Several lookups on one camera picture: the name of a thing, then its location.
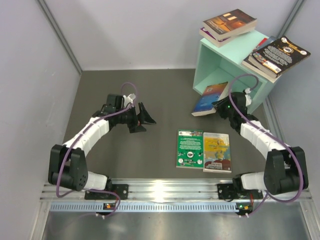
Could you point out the right aluminium frame post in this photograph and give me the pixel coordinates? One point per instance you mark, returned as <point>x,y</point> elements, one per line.
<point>297,6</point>

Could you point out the black back cover book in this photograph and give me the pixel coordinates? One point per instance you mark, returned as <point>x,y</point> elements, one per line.
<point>278,57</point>

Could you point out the red Treehouse book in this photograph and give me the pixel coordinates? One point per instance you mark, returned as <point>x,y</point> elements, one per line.
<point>260,44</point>

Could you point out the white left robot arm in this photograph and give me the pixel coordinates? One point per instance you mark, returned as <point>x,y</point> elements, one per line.
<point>67,162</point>

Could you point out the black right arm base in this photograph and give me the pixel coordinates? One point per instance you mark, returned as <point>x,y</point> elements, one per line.
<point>235,191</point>

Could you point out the yellow blue cover book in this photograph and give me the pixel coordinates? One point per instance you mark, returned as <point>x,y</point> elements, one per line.
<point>216,153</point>

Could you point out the Edward Tulane dark book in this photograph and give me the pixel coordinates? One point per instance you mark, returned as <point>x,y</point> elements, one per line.
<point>229,24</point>

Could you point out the aluminium corner frame post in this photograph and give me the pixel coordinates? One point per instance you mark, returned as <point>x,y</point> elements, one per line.
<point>59,33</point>

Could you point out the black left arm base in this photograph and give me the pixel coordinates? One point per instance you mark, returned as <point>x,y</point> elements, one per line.
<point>106,191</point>

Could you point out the green back cover book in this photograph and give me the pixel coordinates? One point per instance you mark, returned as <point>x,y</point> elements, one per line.
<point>190,149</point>

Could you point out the orange blue sunset book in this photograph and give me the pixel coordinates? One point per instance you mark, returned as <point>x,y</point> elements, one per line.
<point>212,94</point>

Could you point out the mint green cube shelf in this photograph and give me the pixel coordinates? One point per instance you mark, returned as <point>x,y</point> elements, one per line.
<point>222,64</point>

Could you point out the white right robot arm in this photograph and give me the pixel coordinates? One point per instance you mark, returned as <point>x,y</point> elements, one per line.
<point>285,166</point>

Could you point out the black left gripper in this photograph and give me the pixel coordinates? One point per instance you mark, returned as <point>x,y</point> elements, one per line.
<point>144,117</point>

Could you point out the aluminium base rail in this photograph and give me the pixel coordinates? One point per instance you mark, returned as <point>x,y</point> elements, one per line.
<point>155,195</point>

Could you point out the purple Roald Dahl book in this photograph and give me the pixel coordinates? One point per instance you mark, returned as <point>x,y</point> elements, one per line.
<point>218,43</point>

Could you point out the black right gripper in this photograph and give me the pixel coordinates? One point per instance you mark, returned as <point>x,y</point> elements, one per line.
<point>220,108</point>

